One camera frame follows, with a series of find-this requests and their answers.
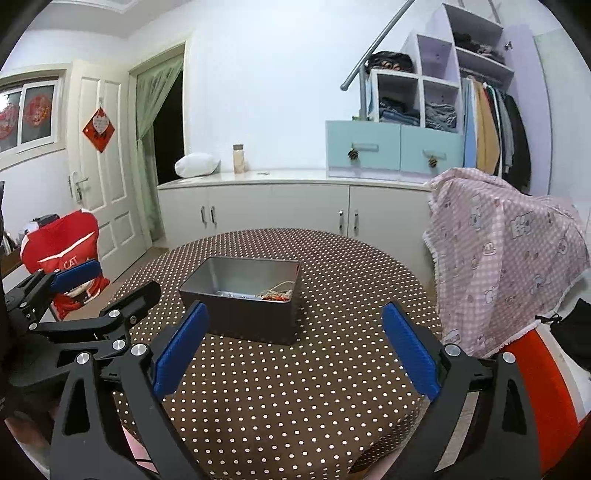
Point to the grey metal box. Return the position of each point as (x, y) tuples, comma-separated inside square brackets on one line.
[(240, 323)]

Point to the white framed window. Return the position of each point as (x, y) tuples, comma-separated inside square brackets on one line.
[(18, 147)]

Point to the white wardrobe panel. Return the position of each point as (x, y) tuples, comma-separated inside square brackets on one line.
[(563, 115)]

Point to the pink printed cloth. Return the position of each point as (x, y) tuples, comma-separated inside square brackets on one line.
[(498, 258)]

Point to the dark shelf clothes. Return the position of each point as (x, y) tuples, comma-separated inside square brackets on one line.
[(478, 46)]

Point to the black device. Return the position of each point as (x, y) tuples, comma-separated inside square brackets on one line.
[(44, 222)]

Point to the white and blue shelf unit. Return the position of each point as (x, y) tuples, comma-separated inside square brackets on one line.
[(434, 55)]

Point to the plain pink cloth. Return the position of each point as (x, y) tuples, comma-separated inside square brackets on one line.
[(135, 447)]

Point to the grey metal handrail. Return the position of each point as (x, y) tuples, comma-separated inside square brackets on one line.
[(369, 54)]

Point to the row of dark hanging clothes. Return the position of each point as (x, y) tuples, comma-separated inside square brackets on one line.
[(515, 138)]

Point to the red CAT bag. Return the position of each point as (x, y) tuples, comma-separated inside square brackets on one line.
[(60, 249)]

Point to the red paper cut decoration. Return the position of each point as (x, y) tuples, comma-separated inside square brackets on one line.
[(37, 110), (7, 121)]

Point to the dark bundled clothes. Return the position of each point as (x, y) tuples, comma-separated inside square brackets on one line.
[(390, 62)]

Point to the tall beige jar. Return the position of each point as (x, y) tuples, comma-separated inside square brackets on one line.
[(239, 161)]

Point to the light blue hanging garment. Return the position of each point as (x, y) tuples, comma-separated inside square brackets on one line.
[(470, 124)]

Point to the small green plant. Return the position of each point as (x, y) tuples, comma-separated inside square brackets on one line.
[(361, 117)]

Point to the green curtain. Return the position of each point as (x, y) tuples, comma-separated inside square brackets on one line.
[(152, 138)]

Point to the folded blue jeans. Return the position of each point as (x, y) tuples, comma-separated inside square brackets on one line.
[(399, 113)]

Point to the white panel door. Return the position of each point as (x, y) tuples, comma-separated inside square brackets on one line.
[(111, 184)]

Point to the folded grey clothes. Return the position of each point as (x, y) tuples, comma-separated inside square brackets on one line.
[(441, 117)]

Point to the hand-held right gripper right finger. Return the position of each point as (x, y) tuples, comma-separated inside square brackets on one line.
[(411, 350)]

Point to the teal drawer unit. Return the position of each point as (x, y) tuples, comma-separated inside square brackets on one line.
[(337, 134)]

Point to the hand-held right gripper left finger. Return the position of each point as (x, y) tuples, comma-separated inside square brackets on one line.
[(180, 350)]

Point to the white sideboard cabinet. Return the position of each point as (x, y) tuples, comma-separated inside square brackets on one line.
[(277, 207)]

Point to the white stuffed bag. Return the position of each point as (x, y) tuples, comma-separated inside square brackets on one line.
[(196, 166)]

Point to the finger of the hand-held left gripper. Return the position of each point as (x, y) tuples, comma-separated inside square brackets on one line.
[(76, 276), (138, 300)]

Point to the tan hanging coat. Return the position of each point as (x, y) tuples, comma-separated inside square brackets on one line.
[(487, 134)]

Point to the black bag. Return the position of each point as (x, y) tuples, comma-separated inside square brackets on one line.
[(572, 330)]

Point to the red diamond door decoration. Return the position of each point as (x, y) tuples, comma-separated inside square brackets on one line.
[(98, 129)]

